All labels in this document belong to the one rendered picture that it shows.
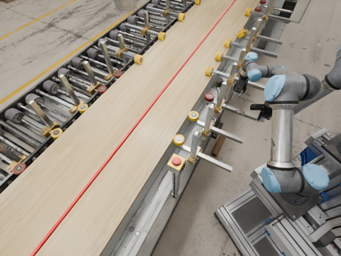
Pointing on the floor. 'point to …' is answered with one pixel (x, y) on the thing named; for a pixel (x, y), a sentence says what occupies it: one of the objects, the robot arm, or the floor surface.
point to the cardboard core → (217, 146)
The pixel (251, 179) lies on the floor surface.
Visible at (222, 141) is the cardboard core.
